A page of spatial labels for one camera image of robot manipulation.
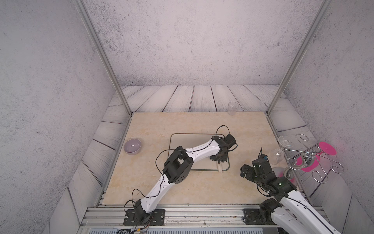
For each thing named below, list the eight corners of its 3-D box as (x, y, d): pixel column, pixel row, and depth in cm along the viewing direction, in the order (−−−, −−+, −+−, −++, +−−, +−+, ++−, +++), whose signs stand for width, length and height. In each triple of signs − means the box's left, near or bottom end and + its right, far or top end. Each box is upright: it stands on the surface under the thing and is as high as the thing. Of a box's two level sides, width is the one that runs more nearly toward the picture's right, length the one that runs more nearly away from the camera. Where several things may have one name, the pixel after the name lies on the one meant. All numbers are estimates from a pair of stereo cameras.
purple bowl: (124, 157, 98) (121, 152, 93) (129, 143, 105) (126, 138, 100) (140, 157, 98) (137, 152, 93) (144, 143, 105) (141, 138, 100)
